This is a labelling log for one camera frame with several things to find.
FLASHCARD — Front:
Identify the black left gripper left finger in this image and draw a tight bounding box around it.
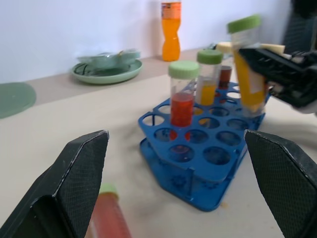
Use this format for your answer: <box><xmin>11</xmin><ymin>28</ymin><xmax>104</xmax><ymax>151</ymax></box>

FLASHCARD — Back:
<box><xmin>0</xmin><ymin>130</ymin><xmax>110</xmax><ymax>238</ymax></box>

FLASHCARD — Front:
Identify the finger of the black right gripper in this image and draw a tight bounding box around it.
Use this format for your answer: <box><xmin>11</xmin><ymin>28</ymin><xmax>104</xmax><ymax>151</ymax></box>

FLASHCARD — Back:
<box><xmin>266</xmin><ymin>83</ymin><xmax>306</xmax><ymax>108</ymax></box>
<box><xmin>238</xmin><ymin>48</ymin><xmax>309</xmax><ymax>85</ymax></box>

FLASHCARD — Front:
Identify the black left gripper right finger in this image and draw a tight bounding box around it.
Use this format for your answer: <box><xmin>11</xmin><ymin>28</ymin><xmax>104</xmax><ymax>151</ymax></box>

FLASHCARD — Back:
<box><xmin>244</xmin><ymin>129</ymin><xmax>317</xmax><ymax>238</ymax></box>

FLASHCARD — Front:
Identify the yellow test tube green cap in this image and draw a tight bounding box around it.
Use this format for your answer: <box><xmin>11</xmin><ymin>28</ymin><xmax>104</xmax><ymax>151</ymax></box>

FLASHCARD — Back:
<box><xmin>227</xmin><ymin>14</ymin><xmax>270</xmax><ymax>118</ymax></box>
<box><xmin>196</xmin><ymin>49</ymin><xmax>223</xmax><ymax>106</ymax></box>

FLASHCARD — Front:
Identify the dark red test tube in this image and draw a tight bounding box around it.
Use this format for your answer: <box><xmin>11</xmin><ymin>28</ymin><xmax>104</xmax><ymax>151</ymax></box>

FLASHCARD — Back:
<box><xmin>217</xmin><ymin>65</ymin><xmax>233</xmax><ymax>90</ymax></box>

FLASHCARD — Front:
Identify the red test tube green cap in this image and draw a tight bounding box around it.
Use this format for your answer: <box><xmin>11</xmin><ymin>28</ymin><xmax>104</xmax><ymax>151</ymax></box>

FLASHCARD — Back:
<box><xmin>168</xmin><ymin>60</ymin><xmax>200</xmax><ymax>128</ymax></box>
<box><xmin>87</xmin><ymin>183</ymin><xmax>135</xmax><ymax>238</ymax></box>

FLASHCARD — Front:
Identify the blue test tube rack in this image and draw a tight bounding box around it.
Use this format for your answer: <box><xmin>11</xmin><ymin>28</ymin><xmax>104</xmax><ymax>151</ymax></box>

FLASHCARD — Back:
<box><xmin>138</xmin><ymin>80</ymin><xmax>272</xmax><ymax>213</ymax></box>

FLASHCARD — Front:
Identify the black chair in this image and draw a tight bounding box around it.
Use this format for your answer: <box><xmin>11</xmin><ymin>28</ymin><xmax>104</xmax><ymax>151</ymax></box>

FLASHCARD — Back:
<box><xmin>282</xmin><ymin>0</ymin><xmax>317</xmax><ymax>54</ymax></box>

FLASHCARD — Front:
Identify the cream coloured block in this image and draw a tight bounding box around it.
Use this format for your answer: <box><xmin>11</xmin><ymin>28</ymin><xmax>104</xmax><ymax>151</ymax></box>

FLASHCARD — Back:
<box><xmin>216</xmin><ymin>41</ymin><xmax>286</xmax><ymax>54</ymax></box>

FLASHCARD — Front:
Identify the flat green plate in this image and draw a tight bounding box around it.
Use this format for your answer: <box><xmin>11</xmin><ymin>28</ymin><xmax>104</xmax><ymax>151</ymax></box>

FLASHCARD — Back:
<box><xmin>0</xmin><ymin>82</ymin><xmax>37</xmax><ymax>120</ymax></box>

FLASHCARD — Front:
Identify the orange drink bottle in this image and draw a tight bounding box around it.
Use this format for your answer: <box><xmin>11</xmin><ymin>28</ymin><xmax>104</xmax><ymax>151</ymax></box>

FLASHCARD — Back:
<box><xmin>160</xmin><ymin>1</ymin><xmax>183</xmax><ymax>62</ymax></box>

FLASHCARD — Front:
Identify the light green plate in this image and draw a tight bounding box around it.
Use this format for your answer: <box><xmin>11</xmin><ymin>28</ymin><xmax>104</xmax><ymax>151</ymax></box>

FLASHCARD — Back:
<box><xmin>71</xmin><ymin>59</ymin><xmax>144</xmax><ymax>85</ymax></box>

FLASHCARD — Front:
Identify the light green bowl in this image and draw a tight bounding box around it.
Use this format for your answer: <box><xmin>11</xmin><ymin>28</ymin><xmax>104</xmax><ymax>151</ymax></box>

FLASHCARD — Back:
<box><xmin>77</xmin><ymin>49</ymin><xmax>142</xmax><ymax>70</ymax></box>

